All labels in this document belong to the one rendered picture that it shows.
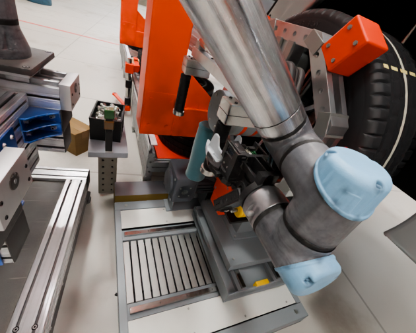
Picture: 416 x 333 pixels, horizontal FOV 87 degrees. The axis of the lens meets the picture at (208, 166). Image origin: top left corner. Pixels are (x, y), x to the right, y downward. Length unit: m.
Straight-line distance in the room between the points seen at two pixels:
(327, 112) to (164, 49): 0.68
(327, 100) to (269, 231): 0.35
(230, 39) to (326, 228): 0.23
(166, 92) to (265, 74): 0.81
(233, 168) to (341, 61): 0.34
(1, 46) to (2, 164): 0.45
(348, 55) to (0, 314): 1.15
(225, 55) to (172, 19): 0.73
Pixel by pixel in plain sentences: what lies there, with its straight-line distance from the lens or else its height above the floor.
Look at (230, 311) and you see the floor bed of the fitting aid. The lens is 1.16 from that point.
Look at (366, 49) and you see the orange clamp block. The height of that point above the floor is 1.11.
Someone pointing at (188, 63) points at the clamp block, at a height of 0.94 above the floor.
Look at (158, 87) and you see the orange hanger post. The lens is 1.05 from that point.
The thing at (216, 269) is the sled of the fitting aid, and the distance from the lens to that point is 1.14.
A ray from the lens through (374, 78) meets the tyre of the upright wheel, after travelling 0.65.
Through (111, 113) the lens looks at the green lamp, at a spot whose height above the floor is 0.65.
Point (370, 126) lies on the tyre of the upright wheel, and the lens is 0.63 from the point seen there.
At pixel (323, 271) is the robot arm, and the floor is 0.89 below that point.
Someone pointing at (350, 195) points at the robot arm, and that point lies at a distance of 0.26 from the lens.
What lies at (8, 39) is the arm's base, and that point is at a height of 0.87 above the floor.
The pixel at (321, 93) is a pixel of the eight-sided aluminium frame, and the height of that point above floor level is 1.01.
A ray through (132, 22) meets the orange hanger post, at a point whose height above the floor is 0.75.
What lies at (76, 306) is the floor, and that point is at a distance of 1.19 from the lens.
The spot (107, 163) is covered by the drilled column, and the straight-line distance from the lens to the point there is 1.40.
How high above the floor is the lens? 1.09
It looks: 34 degrees down
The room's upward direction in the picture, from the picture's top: 19 degrees clockwise
